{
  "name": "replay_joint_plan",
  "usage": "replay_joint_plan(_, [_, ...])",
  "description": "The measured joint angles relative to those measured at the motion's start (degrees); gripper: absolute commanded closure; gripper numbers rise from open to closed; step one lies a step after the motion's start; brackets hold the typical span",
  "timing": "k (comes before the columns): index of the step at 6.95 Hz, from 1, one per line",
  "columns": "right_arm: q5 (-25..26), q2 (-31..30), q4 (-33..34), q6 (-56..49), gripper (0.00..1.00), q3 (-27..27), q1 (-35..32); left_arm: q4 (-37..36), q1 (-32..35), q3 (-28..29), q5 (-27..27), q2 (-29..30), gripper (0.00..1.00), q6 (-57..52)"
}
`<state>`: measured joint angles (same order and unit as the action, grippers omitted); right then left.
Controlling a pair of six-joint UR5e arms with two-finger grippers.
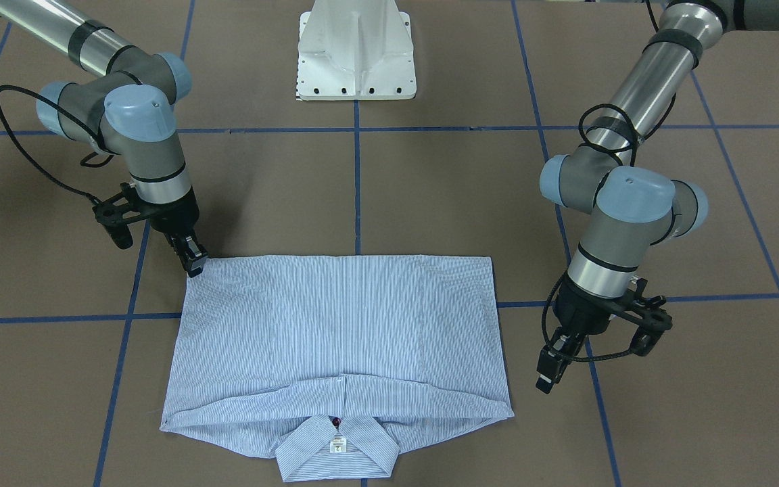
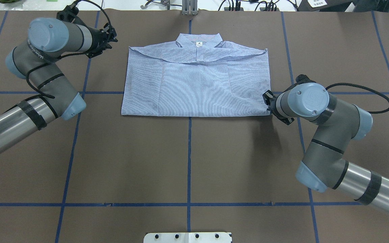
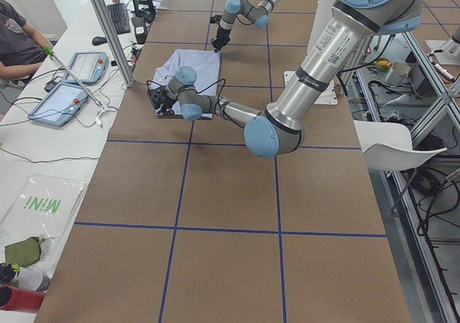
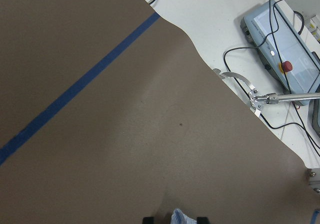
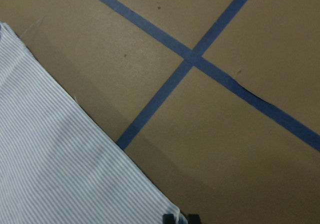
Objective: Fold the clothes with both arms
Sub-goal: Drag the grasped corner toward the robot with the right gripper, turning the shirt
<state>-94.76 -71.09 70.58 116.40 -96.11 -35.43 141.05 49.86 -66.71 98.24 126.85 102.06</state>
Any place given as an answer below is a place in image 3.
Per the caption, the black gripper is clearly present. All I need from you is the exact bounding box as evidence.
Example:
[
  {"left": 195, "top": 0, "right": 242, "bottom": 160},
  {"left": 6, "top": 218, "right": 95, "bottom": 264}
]
[
  {"left": 210, "top": 14, "right": 231, "bottom": 53},
  {"left": 156, "top": 93, "right": 178, "bottom": 116}
]

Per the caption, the blue striped button shirt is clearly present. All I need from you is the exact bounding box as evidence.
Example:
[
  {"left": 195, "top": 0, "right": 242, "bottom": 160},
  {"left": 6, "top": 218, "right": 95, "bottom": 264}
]
[{"left": 150, "top": 49, "right": 220, "bottom": 121}]

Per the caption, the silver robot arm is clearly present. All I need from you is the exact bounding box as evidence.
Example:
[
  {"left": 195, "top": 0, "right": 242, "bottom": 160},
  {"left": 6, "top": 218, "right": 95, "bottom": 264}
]
[
  {"left": 210, "top": 0, "right": 280, "bottom": 52},
  {"left": 147, "top": 0, "right": 423, "bottom": 158}
]

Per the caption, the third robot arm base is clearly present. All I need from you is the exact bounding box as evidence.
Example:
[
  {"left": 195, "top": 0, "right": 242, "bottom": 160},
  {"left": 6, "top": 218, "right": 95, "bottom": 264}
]
[{"left": 425, "top": 28, "right": 459, "bottom": 82}]

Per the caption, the upper blue teach pendant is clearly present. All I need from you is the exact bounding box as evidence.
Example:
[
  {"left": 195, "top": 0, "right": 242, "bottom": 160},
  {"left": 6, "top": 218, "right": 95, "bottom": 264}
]
[{"left": 68, "top": 51, "right": 108, "bottom": 85}]

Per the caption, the blue teach pendant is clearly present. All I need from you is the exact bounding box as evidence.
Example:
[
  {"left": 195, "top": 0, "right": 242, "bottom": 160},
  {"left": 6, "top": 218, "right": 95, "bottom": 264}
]
[
  {"left": 27, "top": 83, "right": 89, "bottom": 127},
  {"left": 68, "top": 51, "right": 108, "bottom": 85}
]

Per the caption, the black computer mouse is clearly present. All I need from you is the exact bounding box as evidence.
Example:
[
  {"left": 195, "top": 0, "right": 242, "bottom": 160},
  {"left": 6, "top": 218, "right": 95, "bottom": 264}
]
[{"left": 91, "top": 36, "right": 107, "bottom": 46}]

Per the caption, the black keyboard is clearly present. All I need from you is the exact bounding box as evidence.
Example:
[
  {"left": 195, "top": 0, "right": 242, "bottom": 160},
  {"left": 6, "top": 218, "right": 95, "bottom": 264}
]
[{"left": 106, "top": 2, "right": 131, "bottom": 35}]

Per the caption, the lower blue teach pendant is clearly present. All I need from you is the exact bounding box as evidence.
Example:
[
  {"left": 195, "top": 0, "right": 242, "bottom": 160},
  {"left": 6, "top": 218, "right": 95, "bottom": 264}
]
[{"left": 27, "top": 83, "right": 89, "bottom": 127}]

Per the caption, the metal rod green tip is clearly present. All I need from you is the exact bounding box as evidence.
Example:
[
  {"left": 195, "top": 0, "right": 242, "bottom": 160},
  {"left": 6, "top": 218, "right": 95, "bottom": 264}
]
[{"left": 43, "top": 45, "right": 118, "bottom": 115}]

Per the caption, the seated person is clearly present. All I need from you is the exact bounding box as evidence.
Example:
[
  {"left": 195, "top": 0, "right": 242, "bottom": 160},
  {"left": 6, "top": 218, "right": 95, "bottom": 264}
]
[{"left": 1, "top": 0, "right": 53, "bottom": 81}]

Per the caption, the clear bag green lettering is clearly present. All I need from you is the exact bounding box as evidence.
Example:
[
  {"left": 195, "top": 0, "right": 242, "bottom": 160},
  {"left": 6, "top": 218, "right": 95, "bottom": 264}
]
[{"left": 1, "top": 173, "right": 88, "bottom": 255}]

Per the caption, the white plastic chair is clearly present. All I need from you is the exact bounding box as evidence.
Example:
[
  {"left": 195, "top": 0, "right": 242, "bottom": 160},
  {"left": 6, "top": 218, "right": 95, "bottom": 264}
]
[{"left": 354, "top": 120, "right": 447, "bottom": 171}]

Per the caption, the green cloth pouch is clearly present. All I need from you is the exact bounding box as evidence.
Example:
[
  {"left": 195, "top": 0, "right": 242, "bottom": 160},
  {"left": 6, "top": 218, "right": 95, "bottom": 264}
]
[{"left": 4, "top": 237, "right": 42, "bottom": 267}]

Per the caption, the red bottle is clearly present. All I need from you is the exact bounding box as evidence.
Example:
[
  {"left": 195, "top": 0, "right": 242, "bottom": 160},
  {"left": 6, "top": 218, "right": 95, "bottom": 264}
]
[{"left": 1, "top": 286, "right": 45, "bottom": 314}]

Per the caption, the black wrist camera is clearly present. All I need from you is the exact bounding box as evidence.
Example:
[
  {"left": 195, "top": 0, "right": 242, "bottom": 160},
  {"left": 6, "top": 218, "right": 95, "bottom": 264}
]
[{"left": 147, "top": 88, "right": 165, "bottom": 110}]

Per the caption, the grey aluminium camera post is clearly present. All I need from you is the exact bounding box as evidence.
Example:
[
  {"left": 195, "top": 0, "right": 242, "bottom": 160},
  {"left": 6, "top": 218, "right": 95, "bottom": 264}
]
[{"left": 90, "top": 0, "right": 134, "bottom": 88}]

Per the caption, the aluminium frame rail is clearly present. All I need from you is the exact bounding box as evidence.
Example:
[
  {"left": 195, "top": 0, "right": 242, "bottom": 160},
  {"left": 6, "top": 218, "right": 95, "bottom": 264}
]
[{"left": 349, "top": 32, "right": 459, "bottom": 322}]

